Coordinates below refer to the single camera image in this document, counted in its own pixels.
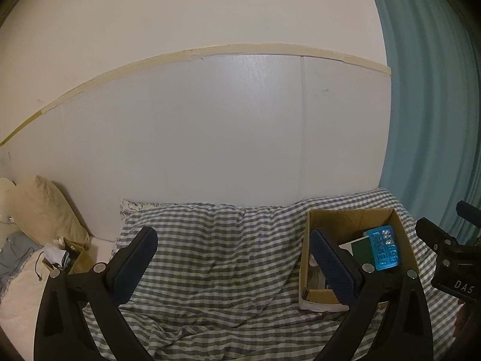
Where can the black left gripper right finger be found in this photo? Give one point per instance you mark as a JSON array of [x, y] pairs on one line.
[[405, 332]]

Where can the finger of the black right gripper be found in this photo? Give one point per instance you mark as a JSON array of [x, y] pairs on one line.
[[439, 241], [470, 213]]

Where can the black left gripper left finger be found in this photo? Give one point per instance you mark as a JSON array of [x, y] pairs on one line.
[[61, 330]]

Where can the green white medicine box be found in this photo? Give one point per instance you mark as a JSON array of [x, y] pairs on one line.
[[361, 250]]

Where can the blue blister pack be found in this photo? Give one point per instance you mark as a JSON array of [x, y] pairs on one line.
[[385, 250]]

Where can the open brown cardboard box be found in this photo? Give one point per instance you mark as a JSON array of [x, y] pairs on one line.
[[330, 279]]

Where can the teal curtain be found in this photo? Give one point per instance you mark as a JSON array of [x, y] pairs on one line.
[[433, 153]]

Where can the small cluttered cardboard box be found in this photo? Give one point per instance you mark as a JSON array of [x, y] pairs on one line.
[[67, 256]]

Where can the grey blue garment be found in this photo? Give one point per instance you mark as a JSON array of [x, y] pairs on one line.
[[16, 251]]

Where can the cream tufted headboard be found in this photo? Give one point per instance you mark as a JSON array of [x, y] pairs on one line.
[[7, 223]]

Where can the beige pillow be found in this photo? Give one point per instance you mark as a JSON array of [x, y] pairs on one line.
[[42, 212]]

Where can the grey white checkered blanket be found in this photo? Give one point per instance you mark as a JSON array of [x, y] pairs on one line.
[[224, 282]]

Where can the white patterned pillow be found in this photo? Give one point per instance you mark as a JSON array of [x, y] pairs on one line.
[[130, 207]]

